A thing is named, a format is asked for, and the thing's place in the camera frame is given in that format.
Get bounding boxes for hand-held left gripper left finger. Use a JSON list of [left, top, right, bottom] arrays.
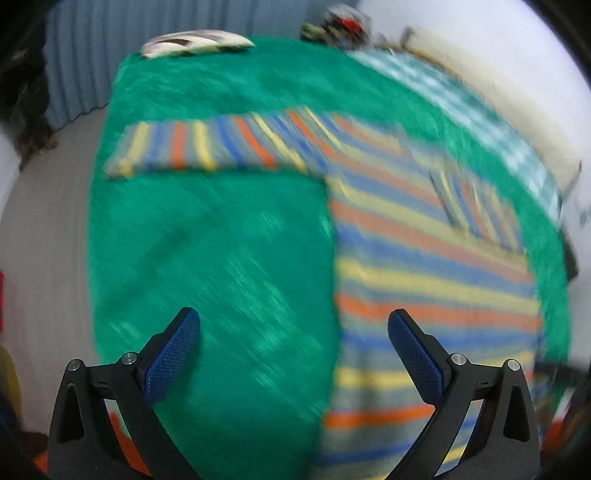
[[47, 307, 201, 480]]

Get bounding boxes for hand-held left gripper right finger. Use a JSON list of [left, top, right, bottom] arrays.
[[387, 309, 541, 480]]

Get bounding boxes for striped knit t-shirt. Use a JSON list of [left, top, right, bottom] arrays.
[[104, 106, 546, 480]]

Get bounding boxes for dark hanging clothes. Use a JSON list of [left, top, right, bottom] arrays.
[[0, 41, 58, 167]]

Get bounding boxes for green velvet bedspread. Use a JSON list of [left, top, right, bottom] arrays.
[[88, 34, 573, 480]]

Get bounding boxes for dark wooden nightstand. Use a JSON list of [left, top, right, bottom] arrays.
[[563, 226, 580, 280]]

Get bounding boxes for green checked bed sheet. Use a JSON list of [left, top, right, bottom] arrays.
[[346, 48, 564, 217]]

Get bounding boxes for cream padded headboard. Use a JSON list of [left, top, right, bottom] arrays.
[[406, 25, 583, 185]]

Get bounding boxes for grey-blue pleated curtain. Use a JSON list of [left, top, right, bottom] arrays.
[[44, 0, 361, 130]]

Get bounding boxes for patterned cream pillow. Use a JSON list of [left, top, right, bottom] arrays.
[[140, 29, 256, 59]]

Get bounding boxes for pile of bags and flowers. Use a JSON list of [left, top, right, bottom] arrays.
[[300, 4, 375, 49]]

